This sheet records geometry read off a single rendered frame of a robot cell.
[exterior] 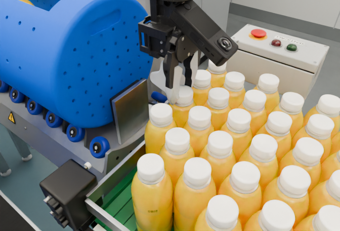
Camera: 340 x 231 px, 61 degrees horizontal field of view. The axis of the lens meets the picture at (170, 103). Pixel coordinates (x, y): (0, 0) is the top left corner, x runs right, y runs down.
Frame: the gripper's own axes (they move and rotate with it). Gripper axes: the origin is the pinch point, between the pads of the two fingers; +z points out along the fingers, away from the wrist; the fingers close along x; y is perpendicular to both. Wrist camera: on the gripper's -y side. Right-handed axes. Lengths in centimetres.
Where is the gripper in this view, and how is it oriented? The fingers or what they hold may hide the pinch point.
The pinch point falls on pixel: (182, 93)
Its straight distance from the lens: 55.2
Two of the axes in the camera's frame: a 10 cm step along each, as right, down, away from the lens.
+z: 0.0, 7.7, 6.4
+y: -8.1, -3.8, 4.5
